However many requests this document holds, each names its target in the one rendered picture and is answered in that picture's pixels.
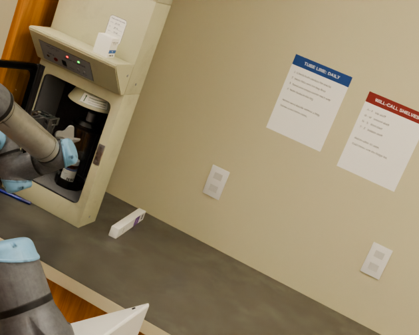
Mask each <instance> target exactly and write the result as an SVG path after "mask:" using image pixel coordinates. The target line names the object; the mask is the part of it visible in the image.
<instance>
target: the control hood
mask: <svg viewBox="0 0 419 335"><path fill-rule="evenodd" d="M29 30H30V34H31V37H32V40H33V44H34V46H35V50H36V53H37V56H38V57H40V58H42V59H44V60H46V61H49V60H47V59H45V58H44V56H43V52H42V49H41V45H40V42H39V39H40V40H42V41H44V42H46V43H48V44H50V45H52V46H54V47H56V48H59V49H61V50H63V51H65V52H68V53H70V54H72V55H74V56H77V57H78V58H81V59H82V60H85V61H87V62H89V63H90V67H91V70H92V76H93V79H94V81H92V80H89V79H87V78H85V77H83V76H81V75H79V74H77V73H75V72H73V71H71V70H68V69H66V68H64V67H62V66H60V65H58V64H55V63H53V62H51V61H49V62H51V63H53V64H55V65H57V66H59V67H61V68H63V69H65V70H67V71H69V72H72V73H74V74H76V75H78V76H80V77H83V78H85V79H87V80H89V81H91V82H93V83H95V84H97V85H99V86H101V87H103V88H106V89H108V90H110V91H112V92H114V93H117V94H119V95H123V94H124V93H125V90H126V87H127V84H128V81H129V79H130V75H131V73H132V69H133V67H134V66H133V64H130V63H129V62H126V61H125V60H122V59H120V58H117V57H115V56H114V58H106V57H104V56H101V55H99V54H97V53H94V52H93V48H94V47H93V46H91V45H88V44H86V43H84V42H82V41H80V40H78V39H76V38H73V37H71V36H69V35H66V34H64V33H62V32H60V31H58V30H56V29H53V28H51V27H41V26H34V25H30V26H29Z"/></svg>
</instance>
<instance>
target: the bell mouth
mask: <svg viewBox="0 0 419 335"><path fill-rule="evenodd" d="M68 96H69V98H70V99H71V100H72V101H73V102H75V103H77V104H79V105H81V106H83V107H85V108H88V109H90V110H94V111H96V112H101V113H104V114H109V112H110V103H109V102H108V101H106V100H104V99H102V98H100V97H98V96H95V95H93V94H91V93H89V92H87V91H85V90H83V89H81V88H79V87H77V86H76V87H75V88H74V89H73V90H72V91H71V92H70V93H69V95H68Z"/></svg>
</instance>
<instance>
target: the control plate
mask: <svg viewBox="0 0 419 335"><path fill-rule="evenodd" d="M39 42H40V45H41V49H42V52H43V56H44V58H45V59H47V60H49V61H51V62H53V63H55V64H58V65H60V66H62V67H64V68H66V69H68V70H71V71H73V72H75V73H77V74H79V75H81V76H83V77H85V78H87V79H89V80H92V81H94V79H93V76H92V70H91V67H90V63H89V62H87V61H85V60H82V59H81V58H78V57H77V56H74V55H72V54H70V53H68V52H65V51H63V50H61V49H59V48H56V47H54V46H52V45H50V44H48V43H46V42H44V41H42V40H40V39H39ZM47 55H49V56H50V57H48V56H47ZM66 56H68V57H69V58H67V57H66ZM54 58H57V59H58V61H55V60H54ZM62 60H64V61H66V64H67V66H64V65H63V63H62ZM77 61H79V62H80V63H77ZM71 65H72V67H70V66H71ZM76 68H78V69H79V70H76ZM83 71H85V73H83Z"/></svg>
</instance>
